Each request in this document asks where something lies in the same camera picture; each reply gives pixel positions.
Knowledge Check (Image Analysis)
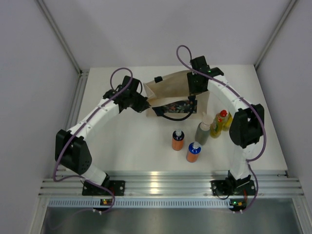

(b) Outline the canvas tote bag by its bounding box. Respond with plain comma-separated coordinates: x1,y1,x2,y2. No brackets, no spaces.
143,70,193,118

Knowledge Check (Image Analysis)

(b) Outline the yellow dish soap red cap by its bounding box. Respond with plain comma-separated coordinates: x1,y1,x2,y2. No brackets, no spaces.
210,110,228,138

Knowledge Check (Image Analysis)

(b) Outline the grey bottle beige cap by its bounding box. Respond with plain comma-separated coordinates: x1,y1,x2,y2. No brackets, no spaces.
195,112,213,146

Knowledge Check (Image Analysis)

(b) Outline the orange bottle dark blue cap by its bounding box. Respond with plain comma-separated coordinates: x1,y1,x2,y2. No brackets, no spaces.
172,130,185,151

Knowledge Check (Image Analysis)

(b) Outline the orange bottle bright blue cap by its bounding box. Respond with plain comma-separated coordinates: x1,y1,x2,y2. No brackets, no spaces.
186,141,201,163

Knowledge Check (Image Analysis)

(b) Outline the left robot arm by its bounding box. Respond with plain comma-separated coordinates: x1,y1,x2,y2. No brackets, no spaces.
55,76,150,195

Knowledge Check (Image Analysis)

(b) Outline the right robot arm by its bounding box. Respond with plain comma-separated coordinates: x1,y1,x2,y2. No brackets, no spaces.
188,56,267,198

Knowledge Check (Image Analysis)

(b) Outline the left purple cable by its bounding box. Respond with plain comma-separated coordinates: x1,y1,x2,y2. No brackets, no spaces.
53,67,134,215

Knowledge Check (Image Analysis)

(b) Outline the purple cable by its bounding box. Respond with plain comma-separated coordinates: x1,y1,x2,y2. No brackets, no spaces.
53,67,134,215
175,44,267,213

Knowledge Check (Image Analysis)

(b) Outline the left aluminium frame post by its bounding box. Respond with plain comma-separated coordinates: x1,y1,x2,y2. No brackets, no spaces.
36,0,83,76

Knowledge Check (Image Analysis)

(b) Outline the aluminium frame post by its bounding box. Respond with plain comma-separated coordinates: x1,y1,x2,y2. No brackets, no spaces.
36,0,83,76
254,0,299,71

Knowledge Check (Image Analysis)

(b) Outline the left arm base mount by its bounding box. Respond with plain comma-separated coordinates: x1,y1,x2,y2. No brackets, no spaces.
82,180,125,196

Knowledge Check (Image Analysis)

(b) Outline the aluminium mounting rail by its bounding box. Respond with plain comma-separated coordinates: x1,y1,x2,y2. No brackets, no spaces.
39,171,304,198

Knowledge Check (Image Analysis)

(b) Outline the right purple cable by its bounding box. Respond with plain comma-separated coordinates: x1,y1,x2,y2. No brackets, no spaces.
175,44,267,213

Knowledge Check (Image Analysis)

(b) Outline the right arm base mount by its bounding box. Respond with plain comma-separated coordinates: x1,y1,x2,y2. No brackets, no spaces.
211,180,256,196

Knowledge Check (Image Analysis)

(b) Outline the right aluminium frame post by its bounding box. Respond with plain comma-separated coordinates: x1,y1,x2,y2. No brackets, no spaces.
254,0,299,71

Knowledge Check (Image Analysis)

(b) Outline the slotted cable duct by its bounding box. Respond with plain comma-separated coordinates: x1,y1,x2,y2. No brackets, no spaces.
48,198,233,209

